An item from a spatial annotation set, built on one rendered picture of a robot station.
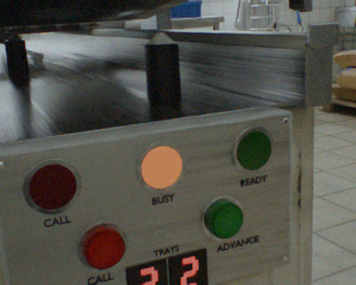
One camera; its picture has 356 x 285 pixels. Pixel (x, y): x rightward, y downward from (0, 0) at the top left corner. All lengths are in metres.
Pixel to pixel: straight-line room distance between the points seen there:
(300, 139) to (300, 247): 0.11
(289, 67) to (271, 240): 0.15
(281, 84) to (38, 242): 0.24
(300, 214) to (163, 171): 0.17
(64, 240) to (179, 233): 0.09
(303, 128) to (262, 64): 0.07
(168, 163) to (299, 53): 0.14
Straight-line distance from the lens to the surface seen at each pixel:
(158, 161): 0.37
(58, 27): 1.05
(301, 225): 0.50
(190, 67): 0.62
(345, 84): 4.40
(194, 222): 0.40
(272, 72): 0.46
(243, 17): 4.48
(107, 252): 0.37
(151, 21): 1.27
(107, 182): 0.36
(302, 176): 0.48
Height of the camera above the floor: 0.92
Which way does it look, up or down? 14 degrees down
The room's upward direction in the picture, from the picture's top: 3 degrees counter-clockwise
